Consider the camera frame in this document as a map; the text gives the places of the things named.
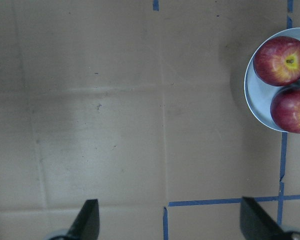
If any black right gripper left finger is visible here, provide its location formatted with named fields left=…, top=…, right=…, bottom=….
left=63, top=199, right=100, bottom=240

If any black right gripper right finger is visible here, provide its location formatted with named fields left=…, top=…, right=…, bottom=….
left=239, top=196, right=300, bottom=240

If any red apple on plate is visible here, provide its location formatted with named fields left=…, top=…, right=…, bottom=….
left=253, top=36, right=300, bottom=87
left=270, top=86, right=300, bottom=134

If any light blue plate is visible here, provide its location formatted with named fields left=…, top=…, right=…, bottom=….
left=244, top=27, right=300, bottom=133

